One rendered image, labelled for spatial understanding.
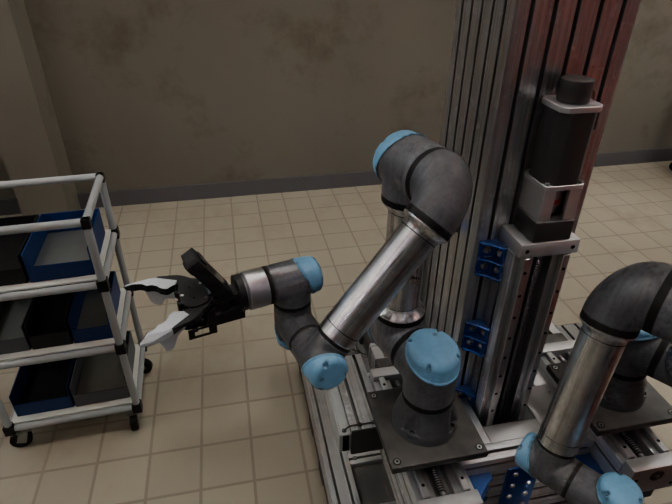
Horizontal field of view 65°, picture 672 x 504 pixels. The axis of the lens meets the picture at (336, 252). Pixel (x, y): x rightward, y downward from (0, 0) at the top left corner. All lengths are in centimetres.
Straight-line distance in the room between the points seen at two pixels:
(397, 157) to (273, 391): 167
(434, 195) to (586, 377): 42
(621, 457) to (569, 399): 42
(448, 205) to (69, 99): 342
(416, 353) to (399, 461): 25
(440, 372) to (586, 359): 28
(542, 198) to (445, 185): 26
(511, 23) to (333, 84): 303
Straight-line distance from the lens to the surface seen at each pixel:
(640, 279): 96
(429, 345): 115
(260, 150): 408
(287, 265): 100
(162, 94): 396
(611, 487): 112
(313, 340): 96
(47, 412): 246
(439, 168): 93
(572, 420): 108
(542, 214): 112
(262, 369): 259
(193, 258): 91
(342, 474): 192
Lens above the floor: 180
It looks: 32 degrees down
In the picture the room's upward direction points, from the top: straight up
